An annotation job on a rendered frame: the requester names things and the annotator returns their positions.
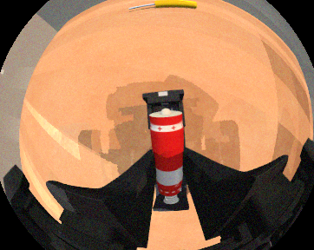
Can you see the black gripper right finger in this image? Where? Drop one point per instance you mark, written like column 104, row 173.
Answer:
column 219, row 192

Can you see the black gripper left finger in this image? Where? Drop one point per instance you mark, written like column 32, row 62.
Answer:
column 125, row 203

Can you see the yellow-handled screwdriver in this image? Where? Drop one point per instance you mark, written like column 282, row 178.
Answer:
column 169, row 3

